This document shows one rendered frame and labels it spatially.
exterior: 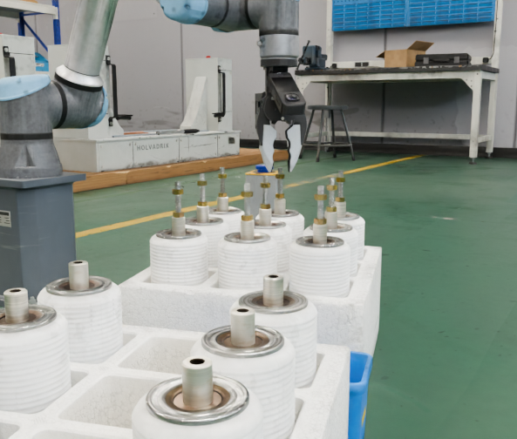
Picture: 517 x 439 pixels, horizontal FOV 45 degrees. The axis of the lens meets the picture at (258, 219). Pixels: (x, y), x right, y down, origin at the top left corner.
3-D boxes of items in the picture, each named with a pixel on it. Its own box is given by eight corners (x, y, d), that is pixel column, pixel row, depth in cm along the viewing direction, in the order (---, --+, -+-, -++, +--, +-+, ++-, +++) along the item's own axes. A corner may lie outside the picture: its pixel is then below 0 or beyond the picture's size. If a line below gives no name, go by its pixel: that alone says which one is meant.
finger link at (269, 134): (265, 170, 126) (272, 124, 125) (273, 172, 121) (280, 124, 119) (250, 168, 126) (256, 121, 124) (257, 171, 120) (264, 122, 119)
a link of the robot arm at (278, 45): (303, 35, 116) (261, 33, 114) (303, 60, 117) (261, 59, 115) (292, 38, 123) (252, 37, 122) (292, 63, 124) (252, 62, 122)
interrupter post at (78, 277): (64, 291, 74) (63, 264, 73) (76, 286, 76) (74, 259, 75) (83, 293, 73) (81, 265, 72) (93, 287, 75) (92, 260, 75)
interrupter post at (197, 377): (176, 408, 45) (175, 366, 45) (188, 395, 47) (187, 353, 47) (207, 413, 45) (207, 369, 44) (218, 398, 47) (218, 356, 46)
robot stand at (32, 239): (-21, 300, 150) (-31, 176, 145) (42, 282, 166) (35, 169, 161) (31, 314, 141) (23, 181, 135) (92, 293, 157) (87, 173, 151)
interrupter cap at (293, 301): (229, 314, 66) (229, 307, 66) (248, 293, 73) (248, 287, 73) (300, 320, 64) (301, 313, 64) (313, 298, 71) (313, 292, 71)
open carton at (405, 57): (394, 70, 574) (395, 45, 570) (433, 69, 546) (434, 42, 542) (375, 69, 553) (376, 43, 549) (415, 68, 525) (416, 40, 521)
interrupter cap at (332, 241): (343, 239, 102) (343, 235, 101) (343, 250, 94) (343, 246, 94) (297, 239, 103) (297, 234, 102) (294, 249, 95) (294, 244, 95)
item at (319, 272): (347, 342, 106) (350, 237, 102) (348, 365, 96) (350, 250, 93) (290, 339, 107) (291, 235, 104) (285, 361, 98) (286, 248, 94)
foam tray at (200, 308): (120, 390, 103) (116, 285, 100) (201, 314, 140) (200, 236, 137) (359, 420, 94) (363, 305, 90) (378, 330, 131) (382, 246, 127)
